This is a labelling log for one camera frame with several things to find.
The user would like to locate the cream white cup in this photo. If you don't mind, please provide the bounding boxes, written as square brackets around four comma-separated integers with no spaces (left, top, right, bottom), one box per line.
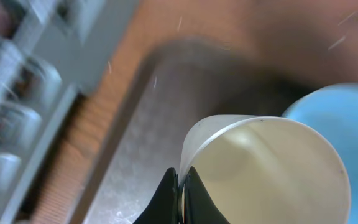
[179,115,351,223]

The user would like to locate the grey dishwasher rack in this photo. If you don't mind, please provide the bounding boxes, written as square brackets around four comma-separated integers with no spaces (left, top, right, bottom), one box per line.
[0,0,139,223]

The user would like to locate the light blue bowl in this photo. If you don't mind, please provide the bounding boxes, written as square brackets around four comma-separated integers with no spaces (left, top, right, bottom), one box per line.
[283,83,358,223]

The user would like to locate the dark brown serving tray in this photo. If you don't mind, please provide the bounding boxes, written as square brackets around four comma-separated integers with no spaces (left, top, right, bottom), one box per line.
[66,37,312,223]

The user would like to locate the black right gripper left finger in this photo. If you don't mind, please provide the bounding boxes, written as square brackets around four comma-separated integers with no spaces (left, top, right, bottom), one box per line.
[134,167,179,224]

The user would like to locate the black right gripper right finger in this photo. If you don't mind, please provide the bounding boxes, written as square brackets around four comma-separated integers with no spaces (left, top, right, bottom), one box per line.
[183,167,229,224]

